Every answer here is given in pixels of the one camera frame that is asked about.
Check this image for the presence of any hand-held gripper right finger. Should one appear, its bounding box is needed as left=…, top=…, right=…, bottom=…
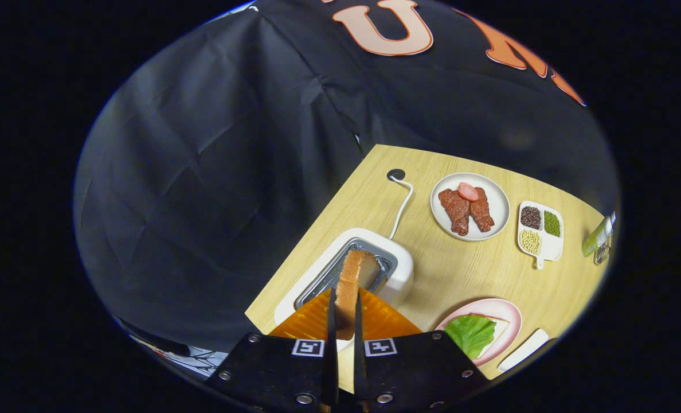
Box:
left=354, top=288, right=491, bottom=411

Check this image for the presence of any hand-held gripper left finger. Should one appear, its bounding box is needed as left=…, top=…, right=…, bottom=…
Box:
left=205, top=288, right=340, bottom=410

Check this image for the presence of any green lettuce leaf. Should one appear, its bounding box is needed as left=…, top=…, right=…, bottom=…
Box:
left=444, top=314, right=497, bottom=361

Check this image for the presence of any brown crust bread slice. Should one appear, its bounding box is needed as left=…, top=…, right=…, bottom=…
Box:
left=335, top=248, right=381, bottom=341

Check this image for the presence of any white toast slice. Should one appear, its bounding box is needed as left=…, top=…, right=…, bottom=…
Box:
left=477, top=317, right=511, bottom=360

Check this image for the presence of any pink round plate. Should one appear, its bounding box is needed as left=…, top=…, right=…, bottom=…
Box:
left=435, top=298, right=523, bottom=368

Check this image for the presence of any white toaster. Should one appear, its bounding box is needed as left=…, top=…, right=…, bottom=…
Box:
left=274, top=228, right=414, bottom=328

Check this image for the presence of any white oblong plate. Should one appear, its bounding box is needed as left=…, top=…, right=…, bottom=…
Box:
left=497, top=328, right=550, bottom=372

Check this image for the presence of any white divided bean dish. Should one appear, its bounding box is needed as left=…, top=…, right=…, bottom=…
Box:
left=517, top=201, right=565, bottom=270

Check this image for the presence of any round white meat plate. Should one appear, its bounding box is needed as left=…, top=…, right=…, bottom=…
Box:
left=430, top=172, right=511, bottom=241

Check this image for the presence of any black backdrop cloth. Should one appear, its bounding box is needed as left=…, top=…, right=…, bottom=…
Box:
left=74, top=0, right=619, bottom=356

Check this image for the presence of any silver bottle green label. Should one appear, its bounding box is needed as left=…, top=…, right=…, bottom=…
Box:
left=582, top=211, right=616, bottom=257

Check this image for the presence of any white toaster cable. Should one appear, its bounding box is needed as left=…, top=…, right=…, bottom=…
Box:
left=388, top=175, right=414, bottom=240

